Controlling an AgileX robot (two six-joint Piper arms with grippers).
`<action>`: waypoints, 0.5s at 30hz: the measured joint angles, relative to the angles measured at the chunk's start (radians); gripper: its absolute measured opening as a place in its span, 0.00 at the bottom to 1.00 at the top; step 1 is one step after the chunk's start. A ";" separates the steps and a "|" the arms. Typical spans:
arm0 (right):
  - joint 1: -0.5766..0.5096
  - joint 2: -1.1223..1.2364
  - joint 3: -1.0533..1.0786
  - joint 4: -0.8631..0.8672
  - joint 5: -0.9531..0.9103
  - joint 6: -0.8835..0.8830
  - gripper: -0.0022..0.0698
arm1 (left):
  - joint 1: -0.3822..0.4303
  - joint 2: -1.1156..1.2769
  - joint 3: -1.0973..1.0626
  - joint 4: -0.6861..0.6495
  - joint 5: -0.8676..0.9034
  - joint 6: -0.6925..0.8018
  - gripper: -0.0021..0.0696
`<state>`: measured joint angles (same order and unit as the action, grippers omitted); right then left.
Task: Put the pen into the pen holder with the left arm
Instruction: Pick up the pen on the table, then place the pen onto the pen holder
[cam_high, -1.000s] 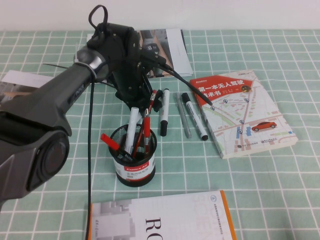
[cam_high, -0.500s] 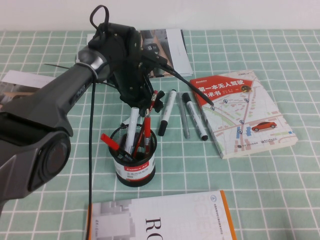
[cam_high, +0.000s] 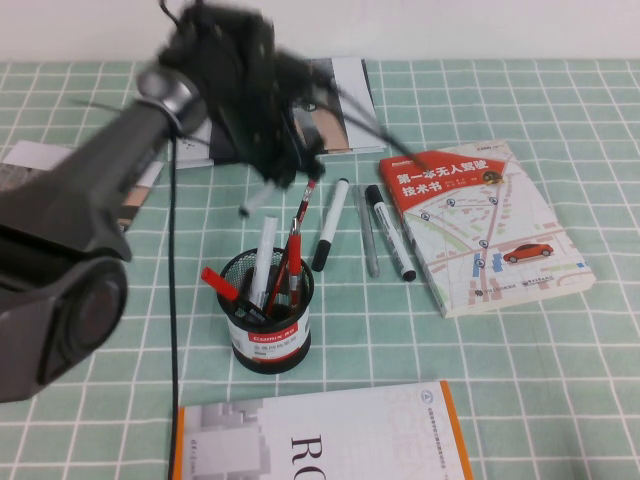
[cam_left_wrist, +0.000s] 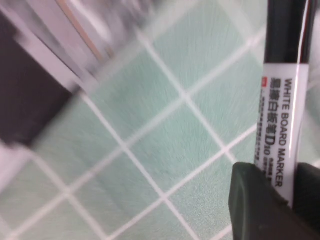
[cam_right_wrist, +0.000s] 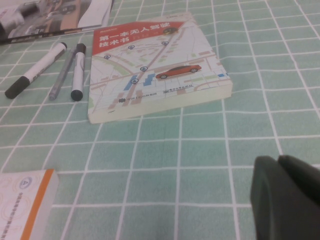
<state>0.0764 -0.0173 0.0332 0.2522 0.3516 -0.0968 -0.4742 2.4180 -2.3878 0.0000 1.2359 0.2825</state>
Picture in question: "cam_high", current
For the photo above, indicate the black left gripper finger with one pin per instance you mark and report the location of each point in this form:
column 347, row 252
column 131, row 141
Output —
column 275, row 175
column 310, row 165

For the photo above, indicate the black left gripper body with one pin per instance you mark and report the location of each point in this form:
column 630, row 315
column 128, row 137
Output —
column 260, row 115

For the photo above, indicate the white board marker black cap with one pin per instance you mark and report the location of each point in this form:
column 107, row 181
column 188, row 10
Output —
column 390, row 230
column 255, row 201
column 332, row 220

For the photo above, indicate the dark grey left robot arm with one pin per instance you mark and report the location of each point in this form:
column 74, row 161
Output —
column 75, row 200

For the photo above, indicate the white pen with translucent cap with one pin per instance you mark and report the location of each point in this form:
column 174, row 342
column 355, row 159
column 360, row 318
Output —
column 265, row 250

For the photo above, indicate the red pen with silver clip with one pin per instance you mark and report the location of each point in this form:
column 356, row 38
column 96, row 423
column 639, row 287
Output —
column 295, row 260

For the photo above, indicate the clear silver gel pen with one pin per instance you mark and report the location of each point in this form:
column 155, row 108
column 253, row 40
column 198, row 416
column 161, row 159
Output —
column 368, row 235

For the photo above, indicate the black mesh pen holder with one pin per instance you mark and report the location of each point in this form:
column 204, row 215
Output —
column 272, row 340

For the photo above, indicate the red black pencil with eraser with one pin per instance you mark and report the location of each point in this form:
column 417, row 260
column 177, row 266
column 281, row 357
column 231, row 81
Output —
column 307, row 200

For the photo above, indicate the AgileX brochure with dark photo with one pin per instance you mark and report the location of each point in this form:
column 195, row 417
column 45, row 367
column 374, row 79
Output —
column 350, row 100
column 357, row 149

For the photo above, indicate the black marker with red cap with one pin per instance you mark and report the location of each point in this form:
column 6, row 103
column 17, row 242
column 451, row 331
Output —
column 220, row 282

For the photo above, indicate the red book with map cover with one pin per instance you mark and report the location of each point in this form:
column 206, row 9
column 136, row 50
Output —
column 490, row 230

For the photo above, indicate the AgileX brochure with red title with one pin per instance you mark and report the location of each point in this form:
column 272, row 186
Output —
column 30, row 157

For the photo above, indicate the white book with orange edge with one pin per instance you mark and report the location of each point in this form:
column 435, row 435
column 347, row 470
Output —
column 350, row 435

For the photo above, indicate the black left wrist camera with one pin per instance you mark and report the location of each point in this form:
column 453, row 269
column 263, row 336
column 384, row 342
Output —
column 225, row 35

